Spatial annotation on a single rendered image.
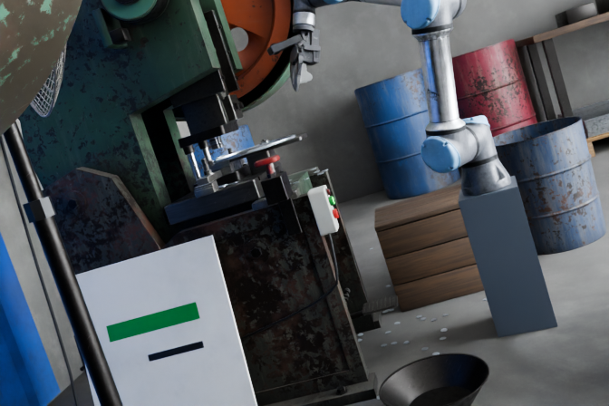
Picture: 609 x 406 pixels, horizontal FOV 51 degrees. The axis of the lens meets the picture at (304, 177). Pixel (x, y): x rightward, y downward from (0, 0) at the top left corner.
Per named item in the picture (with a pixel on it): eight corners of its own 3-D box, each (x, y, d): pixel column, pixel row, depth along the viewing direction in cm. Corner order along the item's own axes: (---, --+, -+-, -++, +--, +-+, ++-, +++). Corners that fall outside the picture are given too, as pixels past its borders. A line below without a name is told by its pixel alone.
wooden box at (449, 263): (487, 258, 279) (464, 182, 276) (504, 285, 242) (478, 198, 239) (398, 282, 285) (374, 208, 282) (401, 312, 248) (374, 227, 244)
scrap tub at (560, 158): (594, 215, 292) (566, 113, 287) (627, 236, 251) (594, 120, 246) (502, 239, 299) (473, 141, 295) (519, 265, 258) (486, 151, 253)
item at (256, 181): (285, 176, 237) (280, 160, 236) (260, 198, 193) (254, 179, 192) (210, 198, 242) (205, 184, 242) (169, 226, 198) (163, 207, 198)
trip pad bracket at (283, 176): (305, 230, 189) (285, 167, 187) (301, 238, 179) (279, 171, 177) (286, 236, 190) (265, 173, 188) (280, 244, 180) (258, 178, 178)
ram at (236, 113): (249, 116, 220) (222, 33, 217) (239, 119, 206) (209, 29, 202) (203, 131, 223) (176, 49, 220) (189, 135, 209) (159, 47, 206)
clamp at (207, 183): (228, 183, 208) (218, 153, 207) (214, 192, 192) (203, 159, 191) (211, 188, 209) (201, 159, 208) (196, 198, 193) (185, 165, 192)
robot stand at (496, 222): (552, 304, 212) (515, 175, 207) (557, 326, 195) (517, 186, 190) (497, 315, 217) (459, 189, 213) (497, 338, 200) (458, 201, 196)
